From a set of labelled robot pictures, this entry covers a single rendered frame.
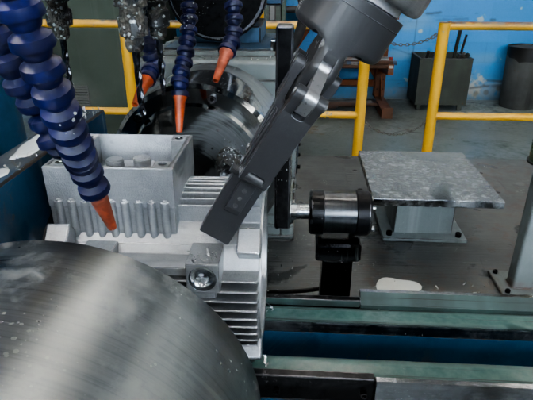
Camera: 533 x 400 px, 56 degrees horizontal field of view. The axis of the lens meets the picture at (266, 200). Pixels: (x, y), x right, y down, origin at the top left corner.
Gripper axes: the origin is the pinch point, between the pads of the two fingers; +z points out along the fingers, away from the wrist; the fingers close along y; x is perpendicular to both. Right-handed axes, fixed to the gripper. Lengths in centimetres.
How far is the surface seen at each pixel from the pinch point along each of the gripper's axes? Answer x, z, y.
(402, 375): 24.9, 8.3, -0.6
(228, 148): -1.5, 5.1, -25.6
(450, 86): 177, -1, -461
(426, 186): 37, 1, -51
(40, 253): -9.8, -0.2, 17.3
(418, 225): 41, 9, -53
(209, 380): 1.3, -0.5, 20.8
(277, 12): -4, 13, -319
